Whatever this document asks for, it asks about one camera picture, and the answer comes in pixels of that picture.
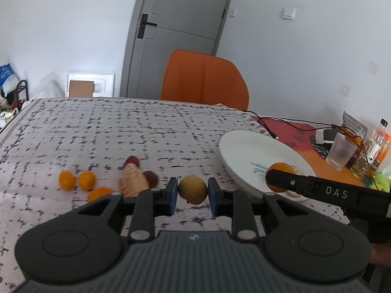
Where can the black wire rack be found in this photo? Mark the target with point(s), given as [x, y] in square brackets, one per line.
[15, 98]

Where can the clear plastic bottle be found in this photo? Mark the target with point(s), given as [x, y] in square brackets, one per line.
[375, 144]

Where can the black white patterned tablecloth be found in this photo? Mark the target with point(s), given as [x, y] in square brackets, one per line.
[98, 135]

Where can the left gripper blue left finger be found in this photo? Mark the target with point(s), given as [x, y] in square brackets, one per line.
[150, 204]

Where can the ribbed clear glass cup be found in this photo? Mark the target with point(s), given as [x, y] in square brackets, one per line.
[341, 151]

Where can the brown cardboard piece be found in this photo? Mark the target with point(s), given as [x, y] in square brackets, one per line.
[80, 89]

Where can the black door handle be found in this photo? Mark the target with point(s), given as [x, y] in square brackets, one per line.
[143, 24]

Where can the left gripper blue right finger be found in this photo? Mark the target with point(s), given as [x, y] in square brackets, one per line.
[236, 206]

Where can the dark red lychee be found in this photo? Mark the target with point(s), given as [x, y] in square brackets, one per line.
[152, 178]

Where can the large pomelo segment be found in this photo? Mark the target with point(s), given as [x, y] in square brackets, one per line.
[289, 193]

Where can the white power adapter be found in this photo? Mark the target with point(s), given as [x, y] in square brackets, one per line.
[325, 136]

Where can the white foam packaging frame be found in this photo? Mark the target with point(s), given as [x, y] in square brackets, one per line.
[103, 82]

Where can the person's right hand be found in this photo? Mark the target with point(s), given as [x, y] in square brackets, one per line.
[381, 254]

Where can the orange chair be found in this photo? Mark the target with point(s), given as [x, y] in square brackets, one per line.
[193, 77]

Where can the blue white plastic bag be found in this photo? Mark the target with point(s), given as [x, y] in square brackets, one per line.
[8, 79]

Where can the small kumquat orange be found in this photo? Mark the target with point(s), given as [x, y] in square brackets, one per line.
[66, 180]

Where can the green packet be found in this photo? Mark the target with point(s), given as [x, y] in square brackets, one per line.
[380, 181]

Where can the white ceramic plate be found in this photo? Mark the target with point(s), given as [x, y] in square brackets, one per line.
[247, 156]

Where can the grey door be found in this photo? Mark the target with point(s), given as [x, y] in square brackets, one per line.
[193, 25]

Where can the small oil bottle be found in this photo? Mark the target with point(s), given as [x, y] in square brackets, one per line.
[360, 166]

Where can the orange red cartoon mat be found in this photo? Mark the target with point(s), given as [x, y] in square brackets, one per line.
[299, 138]

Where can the large orange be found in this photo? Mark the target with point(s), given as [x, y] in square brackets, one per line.
[281, 167]

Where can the small pomelo segment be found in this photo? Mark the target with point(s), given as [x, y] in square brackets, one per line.
[132, 181]

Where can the silver snack bag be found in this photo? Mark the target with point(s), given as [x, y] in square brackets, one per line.
[353, 128]

